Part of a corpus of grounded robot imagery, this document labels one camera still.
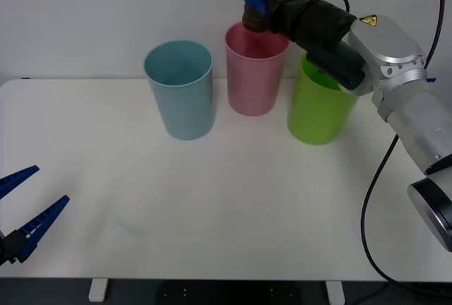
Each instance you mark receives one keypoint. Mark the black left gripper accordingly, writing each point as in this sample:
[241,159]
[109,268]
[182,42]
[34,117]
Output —
[2,248]

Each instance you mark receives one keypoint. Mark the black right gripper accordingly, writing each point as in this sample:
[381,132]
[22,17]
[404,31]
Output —
[286,12]

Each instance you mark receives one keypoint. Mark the silver and black right arm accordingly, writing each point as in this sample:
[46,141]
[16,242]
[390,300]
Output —
[388,43]

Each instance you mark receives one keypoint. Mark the pink plastic bin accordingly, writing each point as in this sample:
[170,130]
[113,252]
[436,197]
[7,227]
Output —
[250,86]

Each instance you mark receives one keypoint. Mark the white table foot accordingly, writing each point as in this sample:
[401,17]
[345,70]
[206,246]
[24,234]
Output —
[334,291]
[97,290]

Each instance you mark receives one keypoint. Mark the green plastic bin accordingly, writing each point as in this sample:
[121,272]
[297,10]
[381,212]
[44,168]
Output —
[318,114]

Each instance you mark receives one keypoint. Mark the pale blue plastic bin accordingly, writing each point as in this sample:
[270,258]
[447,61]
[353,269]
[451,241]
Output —
[187,107]

